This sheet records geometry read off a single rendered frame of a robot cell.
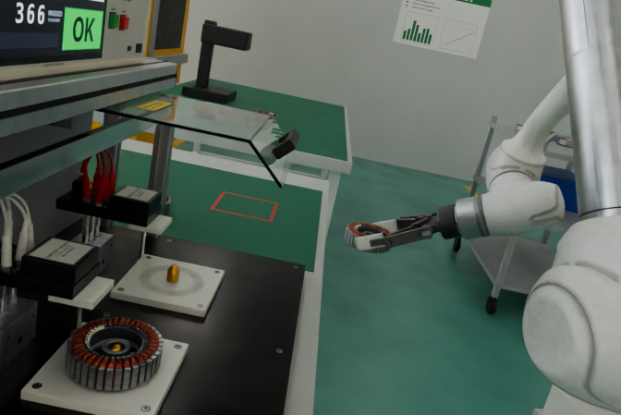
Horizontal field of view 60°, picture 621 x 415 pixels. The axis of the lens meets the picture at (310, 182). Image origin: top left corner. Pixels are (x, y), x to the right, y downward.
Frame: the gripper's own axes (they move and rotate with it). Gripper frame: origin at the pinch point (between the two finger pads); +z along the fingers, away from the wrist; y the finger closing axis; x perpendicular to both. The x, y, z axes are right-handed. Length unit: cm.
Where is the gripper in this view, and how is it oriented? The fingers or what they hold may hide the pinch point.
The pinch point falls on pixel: (370, 236)
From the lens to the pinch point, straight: 125.9
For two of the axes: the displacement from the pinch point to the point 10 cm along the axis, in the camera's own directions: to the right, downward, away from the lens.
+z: -9.0, 2.1, 3.8
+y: 3.5, -1.9, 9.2
